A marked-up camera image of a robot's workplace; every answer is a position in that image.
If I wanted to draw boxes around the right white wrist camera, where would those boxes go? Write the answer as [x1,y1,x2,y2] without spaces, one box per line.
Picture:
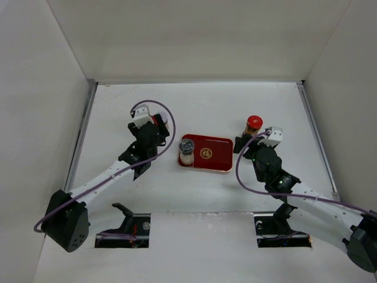
[258,127,283,148]

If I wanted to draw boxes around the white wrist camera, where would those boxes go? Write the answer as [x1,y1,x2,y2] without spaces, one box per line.
[258,127,283,148]
[130,104,153,129]

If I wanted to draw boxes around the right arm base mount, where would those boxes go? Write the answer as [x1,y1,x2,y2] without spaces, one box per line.
[253,204,312,248]

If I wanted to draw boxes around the left aluminium rail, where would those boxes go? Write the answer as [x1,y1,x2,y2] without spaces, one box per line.
[61,79,98,193]

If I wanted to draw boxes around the chili sauce jar red lid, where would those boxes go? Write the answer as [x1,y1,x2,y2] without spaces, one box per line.
[243,115,263,137]

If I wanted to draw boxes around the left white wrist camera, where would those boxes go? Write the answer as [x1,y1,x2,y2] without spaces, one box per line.
[130,104,153,129]

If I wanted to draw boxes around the clear bottle white contents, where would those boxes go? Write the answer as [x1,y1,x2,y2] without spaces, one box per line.
[178,139,194,166]

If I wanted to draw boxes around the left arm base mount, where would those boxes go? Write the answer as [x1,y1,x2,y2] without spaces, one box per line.
[94,203,151,249]

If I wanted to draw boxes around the aluminium rail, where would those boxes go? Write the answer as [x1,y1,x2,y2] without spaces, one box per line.
[61,79,98,193]
[296,81,341,201]

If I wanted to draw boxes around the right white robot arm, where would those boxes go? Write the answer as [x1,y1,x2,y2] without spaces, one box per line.
[233,129,376,273]

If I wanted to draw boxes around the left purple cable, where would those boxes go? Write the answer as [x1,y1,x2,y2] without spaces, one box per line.
[33,99,177,233]

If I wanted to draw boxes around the right aluminium rail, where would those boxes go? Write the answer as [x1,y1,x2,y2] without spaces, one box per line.
[296,81,341,201]

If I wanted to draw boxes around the dark sauce jar red lid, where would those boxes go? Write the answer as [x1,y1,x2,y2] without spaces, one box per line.
[151,116,158,126]

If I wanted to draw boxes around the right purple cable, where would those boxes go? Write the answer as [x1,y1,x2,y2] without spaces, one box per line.
[234,131,377,219]

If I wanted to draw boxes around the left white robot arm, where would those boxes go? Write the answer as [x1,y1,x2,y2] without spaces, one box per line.
[34,107,175,252]

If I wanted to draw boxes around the small jar white lid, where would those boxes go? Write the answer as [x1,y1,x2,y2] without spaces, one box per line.
[161,114,169,131]

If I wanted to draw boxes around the purple cable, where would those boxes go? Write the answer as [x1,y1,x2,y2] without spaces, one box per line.
[33,99,177,233]
[234,131,377,219]

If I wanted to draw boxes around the red rectangular tray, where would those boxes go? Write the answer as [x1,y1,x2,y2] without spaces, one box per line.
[178,134,233,173]

